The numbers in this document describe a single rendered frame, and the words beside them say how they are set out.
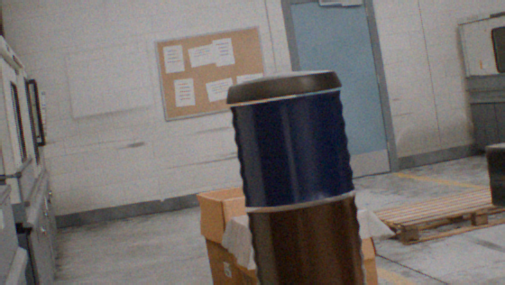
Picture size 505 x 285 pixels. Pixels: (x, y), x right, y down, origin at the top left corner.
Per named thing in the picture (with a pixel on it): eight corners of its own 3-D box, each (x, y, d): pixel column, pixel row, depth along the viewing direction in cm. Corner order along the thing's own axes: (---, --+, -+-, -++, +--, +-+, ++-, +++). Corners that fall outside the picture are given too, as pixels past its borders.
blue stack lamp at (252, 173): (335, 183, 37) (320, 91, 36) (371, 189, 33) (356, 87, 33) (233, 202, 36) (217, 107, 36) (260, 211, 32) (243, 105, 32)
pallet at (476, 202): (495, 202, 795) (492, 185, 794) (555, 211, 697) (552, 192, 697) (361, 231, 770) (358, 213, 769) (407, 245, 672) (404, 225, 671)
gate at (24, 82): (48, 176, 697) (32, 66, 693) (34, 179, 695) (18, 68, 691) (50, 170, 782) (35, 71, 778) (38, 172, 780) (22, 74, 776)
